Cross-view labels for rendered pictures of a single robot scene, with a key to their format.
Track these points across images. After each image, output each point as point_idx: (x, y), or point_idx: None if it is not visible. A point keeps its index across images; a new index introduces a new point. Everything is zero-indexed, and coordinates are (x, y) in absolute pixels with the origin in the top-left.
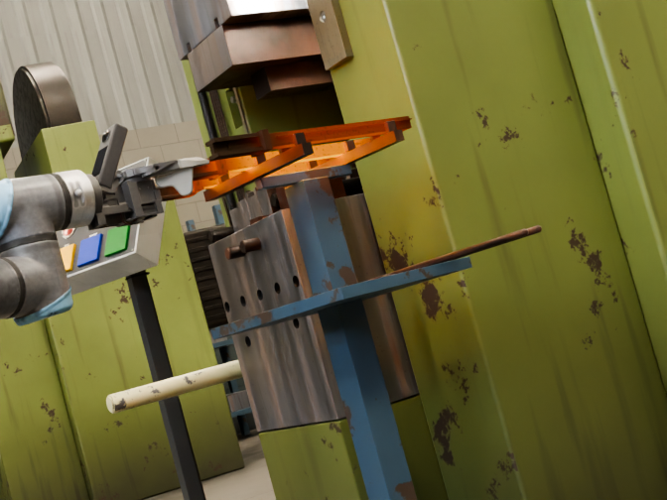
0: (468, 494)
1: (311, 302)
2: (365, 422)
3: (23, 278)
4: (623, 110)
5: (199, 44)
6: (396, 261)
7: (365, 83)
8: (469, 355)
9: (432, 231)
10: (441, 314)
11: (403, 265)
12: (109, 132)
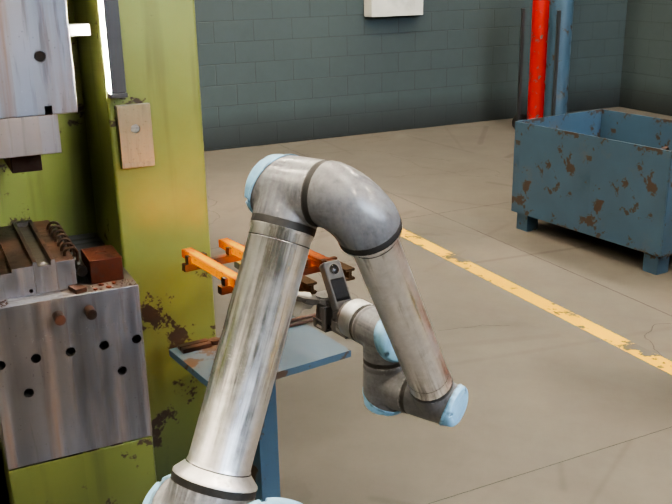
0: (169, 462)
1: (325, 360)
2: (275, 427)
3: (366, 382)
4: None
5: (0, 118)
6: (147, 313)
7: (159, 186)
8: None
9: (196, 293)
10: None
11: (155, 315)
12: (338, 266)
